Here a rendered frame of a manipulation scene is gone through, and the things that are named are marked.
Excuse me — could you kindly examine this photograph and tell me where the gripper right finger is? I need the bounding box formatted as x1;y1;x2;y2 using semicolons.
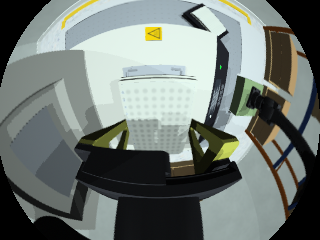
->
188;119;240;174

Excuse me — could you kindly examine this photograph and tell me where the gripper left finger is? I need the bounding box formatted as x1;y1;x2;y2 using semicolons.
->
78;119;129;149

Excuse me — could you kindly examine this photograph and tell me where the white thermal cycler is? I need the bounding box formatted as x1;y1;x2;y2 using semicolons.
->
0;24;229;230

